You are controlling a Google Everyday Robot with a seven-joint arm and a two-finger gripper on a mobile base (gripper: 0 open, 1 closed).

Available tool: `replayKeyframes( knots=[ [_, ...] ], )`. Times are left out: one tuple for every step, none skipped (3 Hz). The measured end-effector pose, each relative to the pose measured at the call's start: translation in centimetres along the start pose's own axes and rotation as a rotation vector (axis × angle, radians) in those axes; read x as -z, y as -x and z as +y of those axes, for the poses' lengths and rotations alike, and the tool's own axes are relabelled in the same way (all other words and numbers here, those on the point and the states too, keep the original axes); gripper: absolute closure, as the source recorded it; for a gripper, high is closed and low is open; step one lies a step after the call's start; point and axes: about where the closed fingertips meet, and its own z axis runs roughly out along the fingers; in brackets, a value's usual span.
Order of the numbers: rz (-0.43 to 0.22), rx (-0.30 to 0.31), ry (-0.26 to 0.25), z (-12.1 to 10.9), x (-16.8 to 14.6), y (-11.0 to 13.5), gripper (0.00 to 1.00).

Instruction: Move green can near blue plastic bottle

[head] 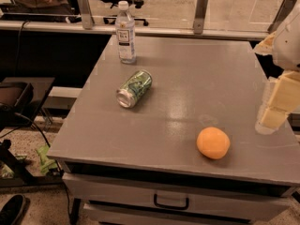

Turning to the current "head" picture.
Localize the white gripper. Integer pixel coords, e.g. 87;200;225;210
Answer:
253;5;300;129

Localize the green soda can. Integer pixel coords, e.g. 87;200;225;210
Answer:
116;70;152;108

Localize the clear plastic water bottle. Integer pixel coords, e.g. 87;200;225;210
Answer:
114;0;137;65

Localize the orange ball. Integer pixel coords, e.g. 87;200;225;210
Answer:
196;127;231;159

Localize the grey upper drawer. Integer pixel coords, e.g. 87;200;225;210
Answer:
63;172;289;221

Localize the grey drawer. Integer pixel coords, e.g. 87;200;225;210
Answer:
63;172;289;221
83;203;247;225

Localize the grey lower drawer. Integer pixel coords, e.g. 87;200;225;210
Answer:
83;203;247;225

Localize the green crumpled wrapper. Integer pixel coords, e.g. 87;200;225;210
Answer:
37;144;58;175

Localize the black shoe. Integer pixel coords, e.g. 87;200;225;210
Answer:
0;194;26;225

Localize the right metal bracket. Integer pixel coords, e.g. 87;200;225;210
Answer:
267;0;297;34

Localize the black drawer handle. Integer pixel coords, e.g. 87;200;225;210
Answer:
153;194;189;211

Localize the left metal bracket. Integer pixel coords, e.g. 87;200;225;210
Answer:
77;0;94;29

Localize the grey metal rail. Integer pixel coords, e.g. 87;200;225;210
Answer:
0;19;270;42

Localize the black cable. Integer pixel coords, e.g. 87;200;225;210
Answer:
0;102;72;218

